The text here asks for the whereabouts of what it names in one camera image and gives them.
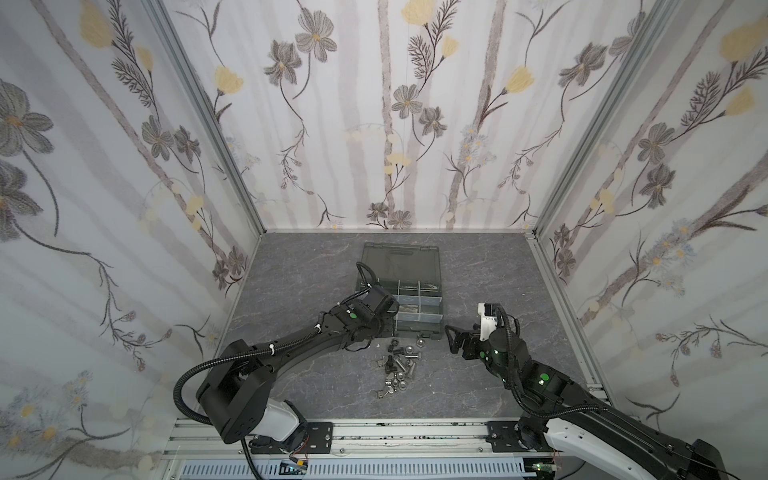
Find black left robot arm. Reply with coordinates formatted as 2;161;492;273
172;262;399;451

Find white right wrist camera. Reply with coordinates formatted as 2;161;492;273
477;303;498;341

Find white perforated cable duct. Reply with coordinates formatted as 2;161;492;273
179;458;535;480

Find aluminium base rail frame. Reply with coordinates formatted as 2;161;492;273
161;418;601;480

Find black hex bolt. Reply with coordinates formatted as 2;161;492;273
385;358;407;374

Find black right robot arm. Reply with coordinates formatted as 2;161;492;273
445;303;729;479

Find grey plastic organizer box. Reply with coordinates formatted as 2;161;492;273
361;242;444;340

